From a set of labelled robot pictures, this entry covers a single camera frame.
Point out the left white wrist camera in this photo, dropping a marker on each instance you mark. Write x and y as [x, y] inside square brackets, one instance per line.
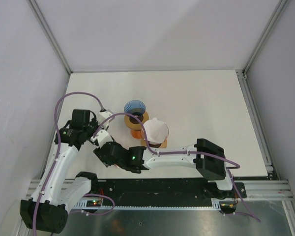
[102, 116]

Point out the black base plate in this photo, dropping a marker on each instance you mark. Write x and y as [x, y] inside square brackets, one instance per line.
[167, 191]

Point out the white paper coffee filter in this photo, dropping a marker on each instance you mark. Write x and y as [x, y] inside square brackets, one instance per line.
[156, 131]

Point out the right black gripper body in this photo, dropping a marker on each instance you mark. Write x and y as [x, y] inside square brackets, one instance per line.
[107, 162]

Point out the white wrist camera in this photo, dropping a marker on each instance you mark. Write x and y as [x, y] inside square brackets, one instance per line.
[102, 116]
[101, 138]

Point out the grey cable duct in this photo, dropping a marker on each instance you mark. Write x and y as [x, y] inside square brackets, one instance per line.
[90, 204]

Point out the blue glass dripper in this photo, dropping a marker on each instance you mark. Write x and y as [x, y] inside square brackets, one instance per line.
[135, 107]

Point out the orange glass carafe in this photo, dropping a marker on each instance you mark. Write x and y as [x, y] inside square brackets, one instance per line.
[137, 134]

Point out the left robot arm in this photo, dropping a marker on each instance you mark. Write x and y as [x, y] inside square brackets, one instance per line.
[49, 206]

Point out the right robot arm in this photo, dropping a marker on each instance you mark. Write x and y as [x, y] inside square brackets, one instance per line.
[204, 156]

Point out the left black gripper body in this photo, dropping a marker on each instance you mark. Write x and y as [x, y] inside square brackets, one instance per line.
[91, 129]

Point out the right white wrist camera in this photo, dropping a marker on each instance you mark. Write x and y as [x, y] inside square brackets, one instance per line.
[101, 138]

